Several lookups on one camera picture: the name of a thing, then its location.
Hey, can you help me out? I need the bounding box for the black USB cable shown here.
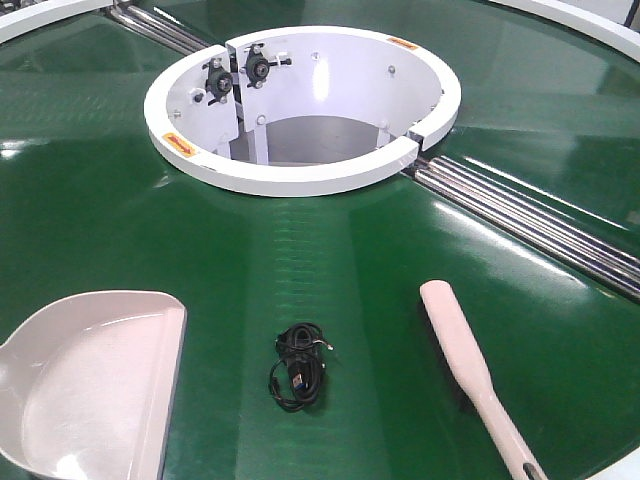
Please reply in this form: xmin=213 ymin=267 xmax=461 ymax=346
xmin=267 ymin=322 xmax=335 ymax=413

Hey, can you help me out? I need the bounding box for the beige brush with black bristles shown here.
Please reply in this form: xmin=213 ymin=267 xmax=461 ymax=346
xmin=419 ymin=280 xmax=546 ymax=479

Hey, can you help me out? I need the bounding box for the beige plastic dustpan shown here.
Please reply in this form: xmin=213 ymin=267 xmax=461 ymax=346
xmin=1 ymin=290 xmax=187 ymax=479

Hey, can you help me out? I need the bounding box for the yellow arrow sticker front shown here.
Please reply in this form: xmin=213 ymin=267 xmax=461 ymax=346
xmin=162 ymin=132 xmax=198 ymax=158

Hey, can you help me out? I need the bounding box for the orange arrow sticker back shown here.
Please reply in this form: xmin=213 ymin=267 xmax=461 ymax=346
xmin=387 ymin=37 xmax=419 ymax=51

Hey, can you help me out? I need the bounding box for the steel rollers back left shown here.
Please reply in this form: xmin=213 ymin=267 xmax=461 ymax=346
xmin=104 ymin=1 xmax=210 ymax=55

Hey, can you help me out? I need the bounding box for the white outer rim right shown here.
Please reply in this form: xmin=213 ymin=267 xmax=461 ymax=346
xmin=495 ymin=0 xmax=639 ymax=63

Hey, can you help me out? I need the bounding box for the white rim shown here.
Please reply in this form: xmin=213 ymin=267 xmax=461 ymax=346
xmin=495 ymin=0 xmax=639 ymax=63
xmin=0 ymin=0 xmax=114 ymax=43

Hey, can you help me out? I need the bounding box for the white outer rim left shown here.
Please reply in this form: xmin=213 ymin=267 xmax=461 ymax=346
xmin=0 ymin=0 xmax=114 ymax=43

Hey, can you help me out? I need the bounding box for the white inner conveyor ring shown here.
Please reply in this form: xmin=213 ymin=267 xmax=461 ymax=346
xmin=143 ymin=24 xmax=462 ymax=198

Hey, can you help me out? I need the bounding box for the right black bearing mount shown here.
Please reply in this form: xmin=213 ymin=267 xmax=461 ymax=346
xmin=242 ymin=42 xmax=292 ymax=89

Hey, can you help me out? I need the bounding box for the black bearing mount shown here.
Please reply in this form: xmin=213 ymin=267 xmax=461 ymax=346
xmin=202 ymin=57 xmax=233 ymax=106
xmin=242 ymin=42 xmax=292 ymax=89

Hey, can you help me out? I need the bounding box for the left black bearing mount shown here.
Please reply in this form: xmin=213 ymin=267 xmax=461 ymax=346
xmin=202 ymin=57 xmax=233 ymax=106

